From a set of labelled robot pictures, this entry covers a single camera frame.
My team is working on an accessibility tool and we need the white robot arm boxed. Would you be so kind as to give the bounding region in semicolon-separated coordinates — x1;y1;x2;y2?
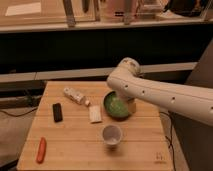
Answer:
107;57;213;126

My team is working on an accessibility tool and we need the green ceramic bowl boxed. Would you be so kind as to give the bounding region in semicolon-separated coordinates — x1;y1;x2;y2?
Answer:
103;91;136;120

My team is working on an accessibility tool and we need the white sponge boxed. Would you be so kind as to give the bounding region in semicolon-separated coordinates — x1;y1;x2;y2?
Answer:
89;105;102;123

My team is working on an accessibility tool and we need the white paper cup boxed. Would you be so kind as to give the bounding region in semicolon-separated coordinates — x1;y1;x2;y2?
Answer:
102;125;123;148

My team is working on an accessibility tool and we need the black rectangular block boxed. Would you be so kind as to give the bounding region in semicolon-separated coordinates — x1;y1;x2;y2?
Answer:
52;103;63;122

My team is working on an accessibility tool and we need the orange carrot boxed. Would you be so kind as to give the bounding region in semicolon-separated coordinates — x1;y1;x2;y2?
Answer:
36;137;46;163

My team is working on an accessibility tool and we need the white paper sheet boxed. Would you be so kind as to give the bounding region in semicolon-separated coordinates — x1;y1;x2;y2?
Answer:
5;2;41;16

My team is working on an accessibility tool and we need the black cable at table right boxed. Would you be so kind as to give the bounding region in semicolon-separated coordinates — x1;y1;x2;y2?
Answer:
159;111;177;171

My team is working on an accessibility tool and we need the black power cable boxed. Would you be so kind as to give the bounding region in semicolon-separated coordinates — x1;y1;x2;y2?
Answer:
0;107;39;118

